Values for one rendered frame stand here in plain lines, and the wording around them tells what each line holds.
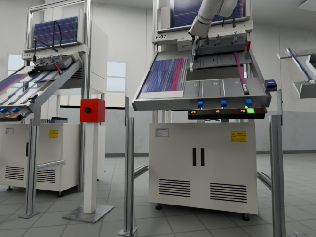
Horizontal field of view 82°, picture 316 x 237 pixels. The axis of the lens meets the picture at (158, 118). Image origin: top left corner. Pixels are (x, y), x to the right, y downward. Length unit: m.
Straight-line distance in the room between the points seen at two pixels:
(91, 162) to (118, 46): 3.45
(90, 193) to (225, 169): 0.90
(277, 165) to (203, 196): 0.52
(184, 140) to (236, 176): 0.39
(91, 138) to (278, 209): 1.11
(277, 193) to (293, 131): 4.98
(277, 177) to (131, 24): 4.28
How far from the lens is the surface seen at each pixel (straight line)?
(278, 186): 1.04
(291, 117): 5.96
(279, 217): 1.07
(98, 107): 1.30
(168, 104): 0.99
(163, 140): 1.29
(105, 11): 4.87
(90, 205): 1.42
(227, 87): 1.06
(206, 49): 1.41
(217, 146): 1.26
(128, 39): 4.55
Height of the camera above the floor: 0.56
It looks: 4 degrees up
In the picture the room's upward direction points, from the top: straight up
